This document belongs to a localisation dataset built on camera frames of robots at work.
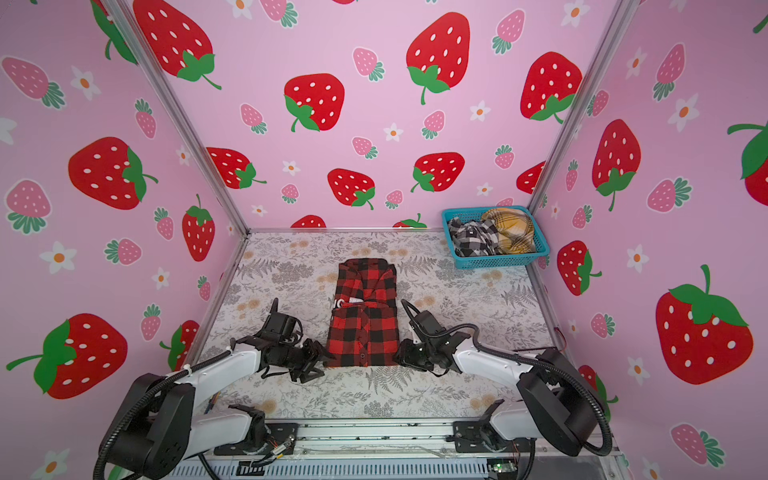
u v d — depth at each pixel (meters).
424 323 0.68
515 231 1.07
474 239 1.05
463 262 1.04
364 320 0.91
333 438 0.76
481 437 0.66
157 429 0.42
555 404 0.42
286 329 0.73
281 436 0.74
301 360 0.76
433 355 0.66
